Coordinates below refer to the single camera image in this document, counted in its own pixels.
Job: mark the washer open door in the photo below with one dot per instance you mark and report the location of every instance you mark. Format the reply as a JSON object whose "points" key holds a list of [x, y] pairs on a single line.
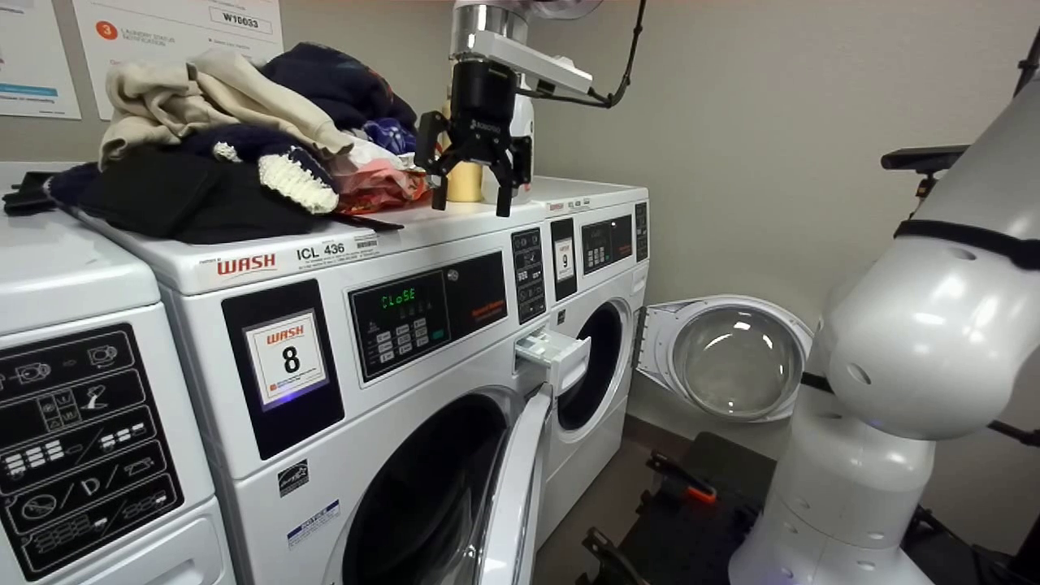
{"points": [[510, 542], [727, 357]]}

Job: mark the cream cloth garment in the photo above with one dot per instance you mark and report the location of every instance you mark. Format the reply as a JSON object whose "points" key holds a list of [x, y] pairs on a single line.
{"points": [[163, 102]]}

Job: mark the far washer open door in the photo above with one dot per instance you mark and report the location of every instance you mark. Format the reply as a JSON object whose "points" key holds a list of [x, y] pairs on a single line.
{"points": [[727, 357]]}

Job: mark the red patterned cloth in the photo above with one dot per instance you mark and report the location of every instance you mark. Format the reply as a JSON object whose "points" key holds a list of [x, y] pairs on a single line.
{"points": [[377, 179]]}

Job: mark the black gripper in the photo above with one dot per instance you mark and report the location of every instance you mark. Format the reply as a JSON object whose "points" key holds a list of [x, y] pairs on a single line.
{"points": [[484, 104]]}

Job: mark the wall instruction poster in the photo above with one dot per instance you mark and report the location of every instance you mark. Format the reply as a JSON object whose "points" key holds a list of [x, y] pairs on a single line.
{"points": [[169, 35]]}

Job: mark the white washing machine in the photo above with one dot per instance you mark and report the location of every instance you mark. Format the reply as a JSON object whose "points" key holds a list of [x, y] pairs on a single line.
{"points": [[597, 282], [356, 389]]}

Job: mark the open detergent drawer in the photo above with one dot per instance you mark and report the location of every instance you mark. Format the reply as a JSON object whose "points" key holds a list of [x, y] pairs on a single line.
{"points": [[559, 358]]}

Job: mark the far white washing machine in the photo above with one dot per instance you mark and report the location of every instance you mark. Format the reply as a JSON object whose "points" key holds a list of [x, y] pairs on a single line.
{"points": [[597, 282]]}

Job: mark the washing machine number nine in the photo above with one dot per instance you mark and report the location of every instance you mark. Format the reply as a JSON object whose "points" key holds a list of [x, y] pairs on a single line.
{"points": [[101, 467]]}

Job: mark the middle white washing machine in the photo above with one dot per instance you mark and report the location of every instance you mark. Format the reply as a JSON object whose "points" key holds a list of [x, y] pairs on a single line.
{"points": [[356, 389]]}

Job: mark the white detergent bottle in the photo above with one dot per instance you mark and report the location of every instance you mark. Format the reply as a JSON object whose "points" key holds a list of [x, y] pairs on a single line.
{"points": [[477, 182]]}

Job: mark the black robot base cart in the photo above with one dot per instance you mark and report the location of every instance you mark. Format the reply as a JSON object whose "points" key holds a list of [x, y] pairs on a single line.
{"points": [[689, 526]]}

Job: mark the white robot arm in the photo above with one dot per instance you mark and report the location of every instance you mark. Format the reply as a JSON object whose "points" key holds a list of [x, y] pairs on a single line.
{"points": [[927, 346]]}

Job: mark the middle washer open door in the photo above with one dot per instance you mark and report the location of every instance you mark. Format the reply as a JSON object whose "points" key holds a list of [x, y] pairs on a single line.
{"points": [[510, 542]]}

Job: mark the dark navy garment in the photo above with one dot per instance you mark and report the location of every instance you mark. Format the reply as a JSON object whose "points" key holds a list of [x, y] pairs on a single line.
{"points": [[343, 87]]}

